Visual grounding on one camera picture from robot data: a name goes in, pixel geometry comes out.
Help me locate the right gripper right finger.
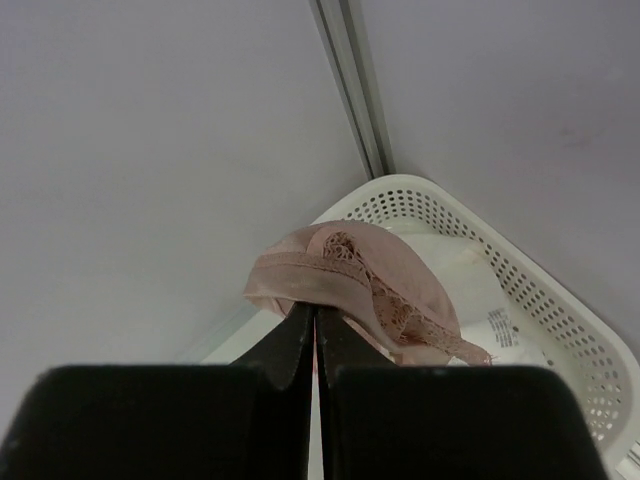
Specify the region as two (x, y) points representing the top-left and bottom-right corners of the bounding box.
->
(315, 308), (605, 479)

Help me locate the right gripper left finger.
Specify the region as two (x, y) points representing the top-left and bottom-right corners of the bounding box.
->
(1, 304), (314, 479)

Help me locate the pink lace bra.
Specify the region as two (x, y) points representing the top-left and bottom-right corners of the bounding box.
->
(244, 220), (492, 366)

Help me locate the white cloth in basket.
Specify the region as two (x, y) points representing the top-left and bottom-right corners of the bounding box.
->
(399, 233), (548, 367)

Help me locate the white perforated plastic basket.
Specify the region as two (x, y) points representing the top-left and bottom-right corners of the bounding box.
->
(199, 173), (640, 480)

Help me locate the right aluminium frame post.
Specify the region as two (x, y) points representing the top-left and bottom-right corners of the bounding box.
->
(309, 0), (396, 179)

